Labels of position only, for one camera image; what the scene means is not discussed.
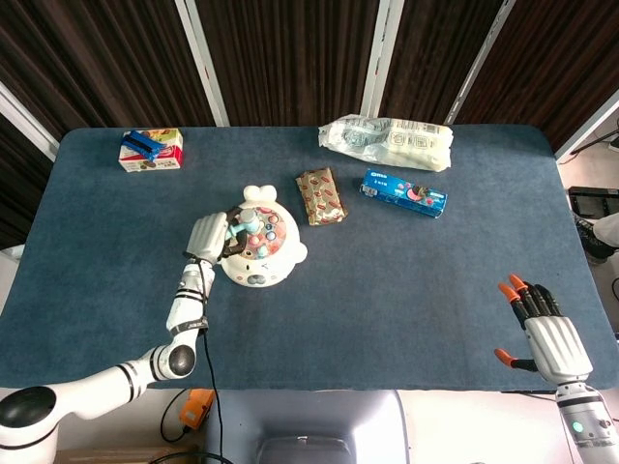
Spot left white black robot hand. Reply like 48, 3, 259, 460
182, 206, 257, 265

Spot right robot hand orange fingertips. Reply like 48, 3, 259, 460
493, 274, 595, 387

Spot small blue toy mallet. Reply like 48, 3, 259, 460
224, 208, 262, 243

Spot white round toy game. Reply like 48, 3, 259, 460
212, 185, 309, 288

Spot red white cookie box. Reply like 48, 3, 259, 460
118, 128, 185, 173

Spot black shoe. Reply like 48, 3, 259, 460
573, 212, 611, 265

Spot gold foil snack pack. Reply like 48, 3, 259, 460
295, 166, 349, 227

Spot black floor box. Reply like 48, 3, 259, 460
566, 186, 619, 218

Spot orange device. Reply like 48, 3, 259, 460
179, 389, 217, 430

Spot blue table cloth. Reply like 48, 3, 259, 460
0, 124, 619, 392

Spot blue cookie box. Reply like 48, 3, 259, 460
359, 168, 449, 219

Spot grey robot torso base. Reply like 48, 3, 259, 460
202, 389, 412, 464

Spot white plastic bag package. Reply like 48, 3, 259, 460
317, 114, 455, 173

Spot brown cardboard box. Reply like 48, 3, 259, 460
55, 444, 199, 464

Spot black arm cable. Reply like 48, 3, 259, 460
195, 260, 228, 464

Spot white partition post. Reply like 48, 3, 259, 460
173, 0, 231, 128
555, 91, 619, 161
444, 0, 516, 126
0, 81, 60, 161
361, 0, 405, 120

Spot black looped floor cable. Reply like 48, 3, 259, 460
160, 389, 192, 444

